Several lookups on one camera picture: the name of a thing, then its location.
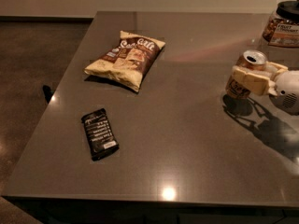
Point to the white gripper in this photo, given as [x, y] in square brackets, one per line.
[288, 90]

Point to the orange soda can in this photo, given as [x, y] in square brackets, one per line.
[244, 73]

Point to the glass jar with black lid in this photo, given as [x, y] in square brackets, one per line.
[282, 28]

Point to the brown and cream chip bag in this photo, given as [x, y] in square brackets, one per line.
[129, 62]

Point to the black snack bar wrapper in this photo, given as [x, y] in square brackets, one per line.
[100, 137]

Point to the dark object on floor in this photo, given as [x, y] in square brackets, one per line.
[48, 92]

